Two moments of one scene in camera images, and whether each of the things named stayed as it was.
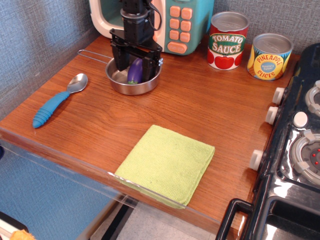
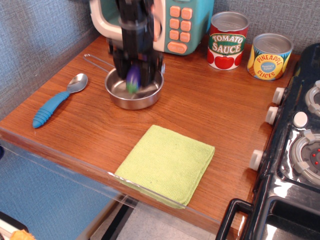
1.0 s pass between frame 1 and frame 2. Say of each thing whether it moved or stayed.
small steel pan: moved
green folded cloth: stayed
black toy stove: stayed
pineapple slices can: stayed
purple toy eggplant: moved
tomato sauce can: stayed
